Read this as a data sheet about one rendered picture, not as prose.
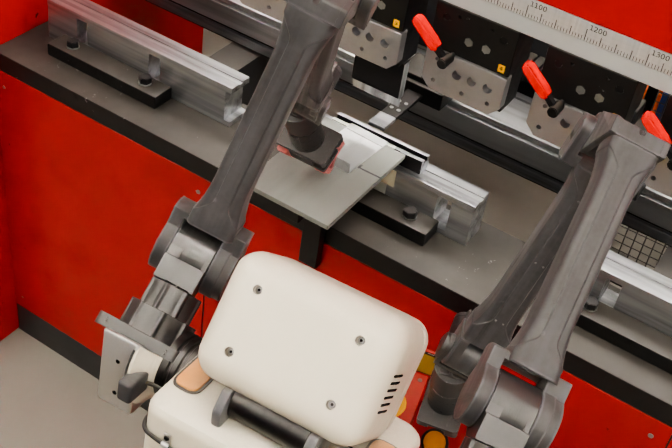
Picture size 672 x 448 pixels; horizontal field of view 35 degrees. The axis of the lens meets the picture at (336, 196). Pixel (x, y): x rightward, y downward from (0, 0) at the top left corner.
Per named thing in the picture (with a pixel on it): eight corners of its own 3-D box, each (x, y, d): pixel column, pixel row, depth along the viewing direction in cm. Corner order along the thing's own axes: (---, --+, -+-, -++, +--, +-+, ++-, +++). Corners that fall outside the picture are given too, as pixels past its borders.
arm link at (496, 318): (587, 120, 134) (662, 161, 134) (586, 105, 139) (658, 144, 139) (427, 363, 153) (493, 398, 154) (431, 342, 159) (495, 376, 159)
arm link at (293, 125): (272, 112, 168) (303, 124, 166) (292, 77, 170) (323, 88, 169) (280, 132, 174) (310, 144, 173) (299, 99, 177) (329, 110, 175)
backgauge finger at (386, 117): (348, 120, 206) (352, 99, 202) (414, 66, 224) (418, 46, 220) (401, 145, 201) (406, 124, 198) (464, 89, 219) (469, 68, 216)
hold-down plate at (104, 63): (47, 54, 230) (46, 42, 228) (65, 45, 234) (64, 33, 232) (154, 109, 219) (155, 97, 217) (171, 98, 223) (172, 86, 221)
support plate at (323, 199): (241, 185, 186) (242, 180, 185) (324, 120, 204) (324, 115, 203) (327, 230, 179) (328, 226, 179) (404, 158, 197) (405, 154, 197)
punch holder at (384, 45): (323, 40, 191) (334, -43, 180) (348, 23, 196) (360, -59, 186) (394, 73, 185) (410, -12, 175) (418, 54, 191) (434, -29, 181)
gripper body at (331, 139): (295, 115, 183) (287, 93, 176) (345, 140, 179) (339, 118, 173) (274, 145, 181) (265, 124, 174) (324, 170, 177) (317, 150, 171)
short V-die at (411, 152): (329, 131, 205) (331, 118, 203) (338, 124, 207) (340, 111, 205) (419, 174, 198) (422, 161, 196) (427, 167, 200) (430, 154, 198)
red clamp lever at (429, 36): (415, 16, 172) (448, 66, 173) (427, 7, 175) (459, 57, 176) (407, 21, 173) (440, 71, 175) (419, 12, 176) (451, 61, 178)
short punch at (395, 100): (349, 87, 197) (356, 43, 191) (355, 83, 199) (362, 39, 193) (395, 109, 194) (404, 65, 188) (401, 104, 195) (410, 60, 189)
